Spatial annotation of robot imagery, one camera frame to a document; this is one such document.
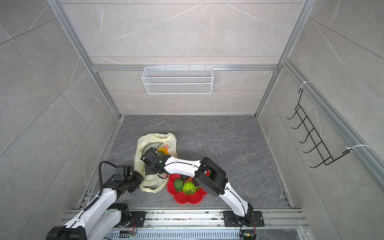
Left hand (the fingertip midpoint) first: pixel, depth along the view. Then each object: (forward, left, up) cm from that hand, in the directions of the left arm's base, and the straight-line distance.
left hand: (143, 174), depth 87 cm
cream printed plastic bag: (+9, -16, +21) cm, 28 cm away
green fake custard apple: (-11, -27, +5) cm, 30 cm away
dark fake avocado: (-4, -24, +3) cm, 25 cm away
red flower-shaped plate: (-14, -22, +1) cm, 26 cm away
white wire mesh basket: (+54, -21, +28) cm, 65 cm away
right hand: (+2, -3, +2) cm, 5 cm away
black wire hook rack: (-8, -85, +31) cm, 91 cm away
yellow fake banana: (+14, -11, +3) cm, 19 cm away
